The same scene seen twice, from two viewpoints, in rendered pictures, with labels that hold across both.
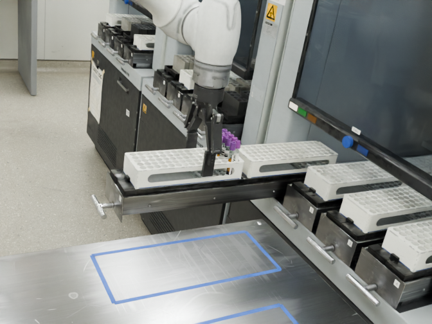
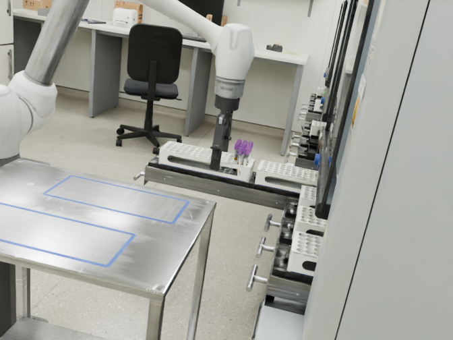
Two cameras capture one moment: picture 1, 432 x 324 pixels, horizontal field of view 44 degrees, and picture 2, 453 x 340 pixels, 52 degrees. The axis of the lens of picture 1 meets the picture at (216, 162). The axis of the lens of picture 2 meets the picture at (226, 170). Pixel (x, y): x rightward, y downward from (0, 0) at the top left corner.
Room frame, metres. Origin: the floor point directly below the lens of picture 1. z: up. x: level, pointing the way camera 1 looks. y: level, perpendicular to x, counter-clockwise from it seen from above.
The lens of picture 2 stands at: (0.18, -0.89, 1.35)
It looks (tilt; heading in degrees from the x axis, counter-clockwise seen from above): 20 degrees down; 40
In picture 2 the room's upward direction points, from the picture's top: 9 degrees clockwise
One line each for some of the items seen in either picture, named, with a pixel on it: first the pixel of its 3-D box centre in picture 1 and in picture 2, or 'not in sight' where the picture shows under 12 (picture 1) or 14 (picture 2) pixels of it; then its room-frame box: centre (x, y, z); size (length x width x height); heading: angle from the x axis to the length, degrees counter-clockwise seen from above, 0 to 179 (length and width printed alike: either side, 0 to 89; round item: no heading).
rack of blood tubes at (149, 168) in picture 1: (184, 168); (207, 162); (1.23, 0.08, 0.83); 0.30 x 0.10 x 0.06; 121
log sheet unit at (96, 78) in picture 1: (94, 90); not in sight; (2.86, 0.75, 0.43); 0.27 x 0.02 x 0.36; 31
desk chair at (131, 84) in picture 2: not in sight; (154, 86); (2.79, 2.25, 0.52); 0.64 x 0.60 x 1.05; 51
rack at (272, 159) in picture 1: (285, 160); (303, 183); (1.39, -0.19, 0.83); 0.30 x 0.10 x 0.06; 121
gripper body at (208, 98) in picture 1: (207, 101); (226, 110); (1.25, 0.05, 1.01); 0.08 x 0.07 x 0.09; 31
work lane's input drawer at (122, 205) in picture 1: (227, 182); (245, 186); (1.30, -0.04, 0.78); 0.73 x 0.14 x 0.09; 121
